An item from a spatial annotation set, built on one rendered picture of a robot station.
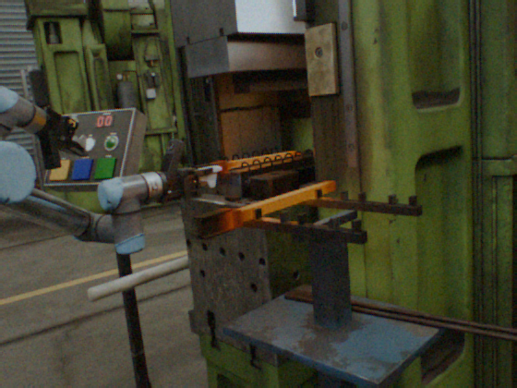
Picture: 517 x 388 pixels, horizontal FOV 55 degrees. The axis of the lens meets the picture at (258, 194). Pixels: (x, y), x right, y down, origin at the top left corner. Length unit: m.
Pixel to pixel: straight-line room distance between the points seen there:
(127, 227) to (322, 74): 0.63
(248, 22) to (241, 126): 0.47
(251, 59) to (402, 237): 0.64
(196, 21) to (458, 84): 0.77
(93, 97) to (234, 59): 4.75
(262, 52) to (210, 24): 0.17
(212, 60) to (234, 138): 0.37
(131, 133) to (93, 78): 4.35
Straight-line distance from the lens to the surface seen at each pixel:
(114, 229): 1.30
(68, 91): 6.20
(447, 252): 1.65
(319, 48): 1.34
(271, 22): 1.46
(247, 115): 1.77
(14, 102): 1.46
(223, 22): 1.41
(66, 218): 1.30
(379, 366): 0.97
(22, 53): 9.32
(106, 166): 1.75
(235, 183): 1.43
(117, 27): 6.28
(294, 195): 1.13
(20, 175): 1.02
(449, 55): 1.58
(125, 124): 1.79
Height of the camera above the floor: 1.19
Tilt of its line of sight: 11 degrees down
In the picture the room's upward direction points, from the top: 5 degrees counter-clockwise
